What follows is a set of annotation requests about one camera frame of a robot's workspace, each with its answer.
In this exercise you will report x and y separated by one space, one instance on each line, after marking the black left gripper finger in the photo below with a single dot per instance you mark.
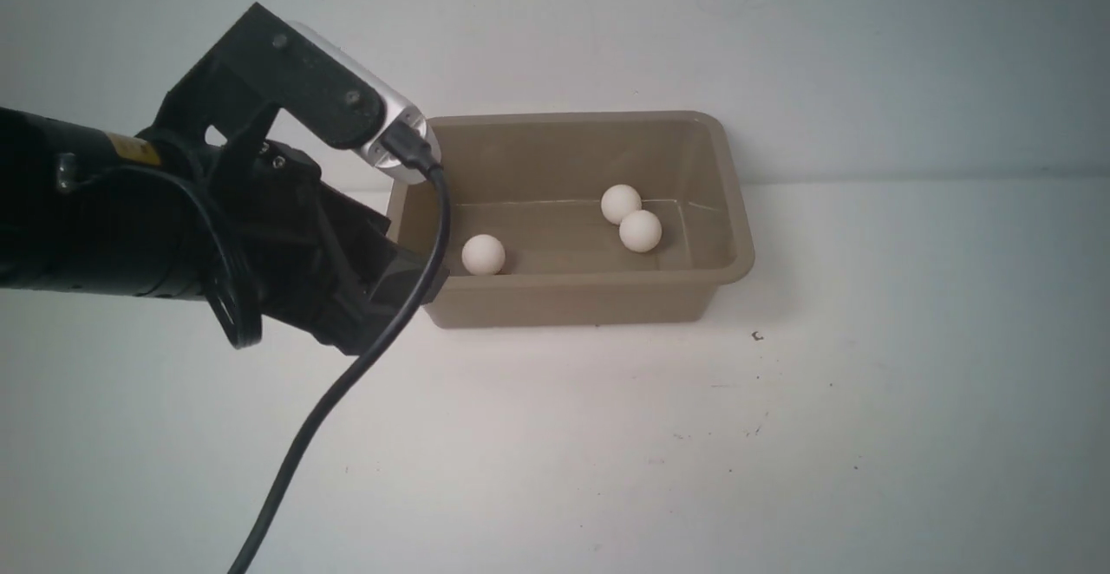
380 300

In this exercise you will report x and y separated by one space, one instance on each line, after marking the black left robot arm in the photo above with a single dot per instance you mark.
86 211

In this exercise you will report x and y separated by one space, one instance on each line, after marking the tan plastic storage bin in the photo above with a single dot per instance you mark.
534 181

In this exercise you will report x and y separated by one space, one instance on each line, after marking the white ping-pong ball with logo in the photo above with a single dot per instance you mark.
483 255

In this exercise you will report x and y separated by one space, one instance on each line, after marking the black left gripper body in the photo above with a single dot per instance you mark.
288 247

